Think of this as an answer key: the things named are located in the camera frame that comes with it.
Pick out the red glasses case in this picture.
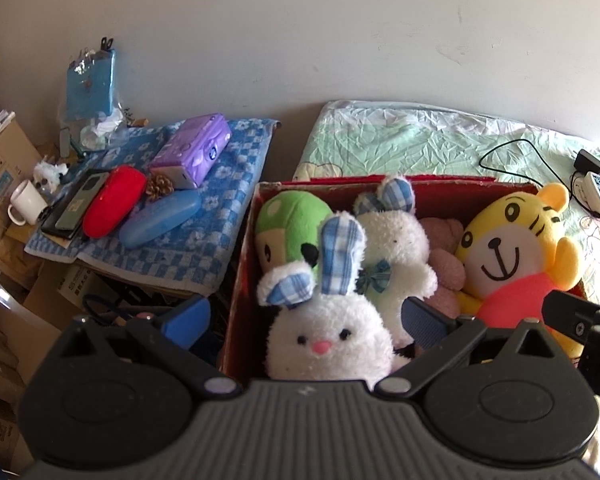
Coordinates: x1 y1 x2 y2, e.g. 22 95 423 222
83 165 147 239

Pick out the yellow tiger plush toy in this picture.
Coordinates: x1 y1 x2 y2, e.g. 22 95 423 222
454 182 586 358

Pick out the purple tissue pack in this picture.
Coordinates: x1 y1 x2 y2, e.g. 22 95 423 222
149 113 232 190

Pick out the black smartphone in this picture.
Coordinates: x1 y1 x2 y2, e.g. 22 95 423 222
40 180 88 240
54 171 112 231

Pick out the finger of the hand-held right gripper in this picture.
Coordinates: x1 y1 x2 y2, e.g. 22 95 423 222
542 290 593 346

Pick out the crumpled white tissue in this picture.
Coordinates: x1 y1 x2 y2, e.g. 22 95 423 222
87 109 126 137

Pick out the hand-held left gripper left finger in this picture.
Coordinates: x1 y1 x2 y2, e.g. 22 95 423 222
62 296 243 402

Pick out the printed cardboard box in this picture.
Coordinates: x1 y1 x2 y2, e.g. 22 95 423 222
22 255 196 331

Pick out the green bean plush toy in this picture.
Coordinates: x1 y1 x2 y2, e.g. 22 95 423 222
255 190 333 273

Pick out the large white rabbit plush toy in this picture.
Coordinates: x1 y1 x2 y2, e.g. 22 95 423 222
257 211 411 381

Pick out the blue hanging pouch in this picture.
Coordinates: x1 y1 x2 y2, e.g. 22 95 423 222
65 37 117 122

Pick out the black power adapter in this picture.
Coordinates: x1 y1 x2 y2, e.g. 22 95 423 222
573 149 600 175

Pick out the pine cone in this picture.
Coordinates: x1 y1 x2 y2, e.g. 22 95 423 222
145 174 175 201

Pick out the small white figurine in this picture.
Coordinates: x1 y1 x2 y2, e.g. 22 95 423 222
32 160 68 193

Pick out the blue glasses case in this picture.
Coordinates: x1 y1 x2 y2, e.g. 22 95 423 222
119 191 202 248

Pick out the brown cardboard box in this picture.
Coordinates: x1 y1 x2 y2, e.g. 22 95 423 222
0 110 43 241

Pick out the pink-brown bear plush toy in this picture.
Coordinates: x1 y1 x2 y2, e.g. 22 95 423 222
420 217 466 318

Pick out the red cardboard box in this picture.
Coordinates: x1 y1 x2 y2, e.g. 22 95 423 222
219 175 588 381

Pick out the white mug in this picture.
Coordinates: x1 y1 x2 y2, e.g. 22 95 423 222
7 180 49 226

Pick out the white rabbit plush with bow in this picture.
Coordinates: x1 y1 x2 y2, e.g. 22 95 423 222
352 175 438 348

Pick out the black cable loop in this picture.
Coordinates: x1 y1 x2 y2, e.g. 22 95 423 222
82 292 131 328

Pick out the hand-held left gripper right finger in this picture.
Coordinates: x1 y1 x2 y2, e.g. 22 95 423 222
375 297 563 400

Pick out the blue checkered towel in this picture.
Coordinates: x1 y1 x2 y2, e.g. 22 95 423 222
25 117 282 297

